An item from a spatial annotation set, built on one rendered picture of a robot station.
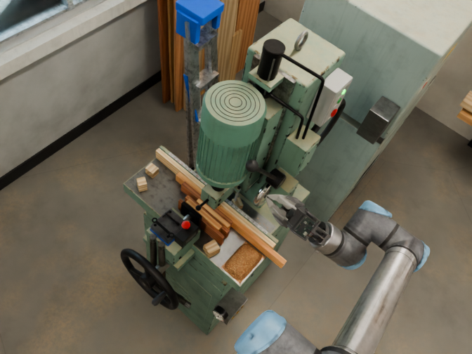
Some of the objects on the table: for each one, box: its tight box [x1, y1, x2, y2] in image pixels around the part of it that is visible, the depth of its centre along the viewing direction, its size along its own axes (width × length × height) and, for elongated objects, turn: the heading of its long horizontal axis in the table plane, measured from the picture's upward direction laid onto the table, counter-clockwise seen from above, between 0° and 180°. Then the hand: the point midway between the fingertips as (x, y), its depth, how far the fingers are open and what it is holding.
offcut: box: [203, 240, 221, 258], centre depth 155 cm, size 5×4×4 cm
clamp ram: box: [181, 202, 202, 228], centre depth 156 cm, size 9×8×9 cm
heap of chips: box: [221, 241, 264, 284], centre depth 155 cm, size 9×14×4 cm, turn 135°
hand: (269, 197), depth 122 cm, fingers closed
